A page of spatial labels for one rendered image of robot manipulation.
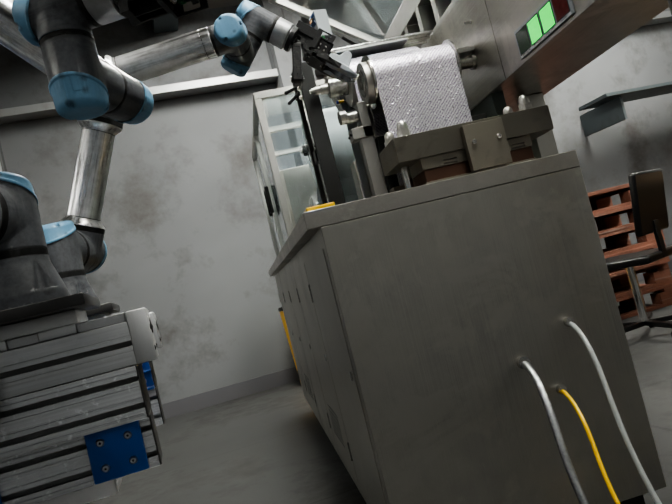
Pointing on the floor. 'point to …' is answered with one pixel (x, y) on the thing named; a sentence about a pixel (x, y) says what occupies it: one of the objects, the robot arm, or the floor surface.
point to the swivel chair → (645, 212)
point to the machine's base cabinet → (469, 349)
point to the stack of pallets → (605, 213)
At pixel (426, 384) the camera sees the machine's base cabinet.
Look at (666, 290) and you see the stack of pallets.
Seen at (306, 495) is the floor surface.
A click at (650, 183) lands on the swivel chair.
